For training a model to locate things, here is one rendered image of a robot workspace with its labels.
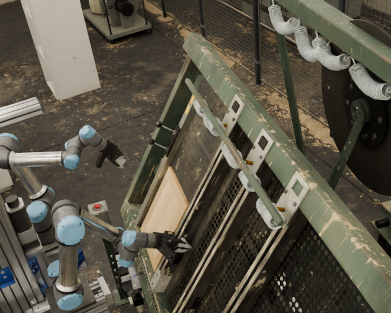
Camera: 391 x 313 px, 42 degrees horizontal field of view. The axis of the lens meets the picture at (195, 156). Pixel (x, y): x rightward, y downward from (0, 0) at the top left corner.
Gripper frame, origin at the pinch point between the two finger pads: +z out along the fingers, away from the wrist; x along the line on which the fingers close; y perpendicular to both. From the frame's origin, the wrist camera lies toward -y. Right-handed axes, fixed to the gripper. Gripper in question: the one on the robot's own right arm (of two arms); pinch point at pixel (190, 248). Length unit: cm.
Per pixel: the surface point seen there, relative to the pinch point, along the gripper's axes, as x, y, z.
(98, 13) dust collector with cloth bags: 76, 638, 68
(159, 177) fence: 0, 61, -2
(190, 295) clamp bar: 7.4, -25.0, -4.3
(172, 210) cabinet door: 2.7, 33.3, 0.4
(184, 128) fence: -35, 61, -1
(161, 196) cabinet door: 7, 51, 0
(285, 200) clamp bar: -70, -50, -8
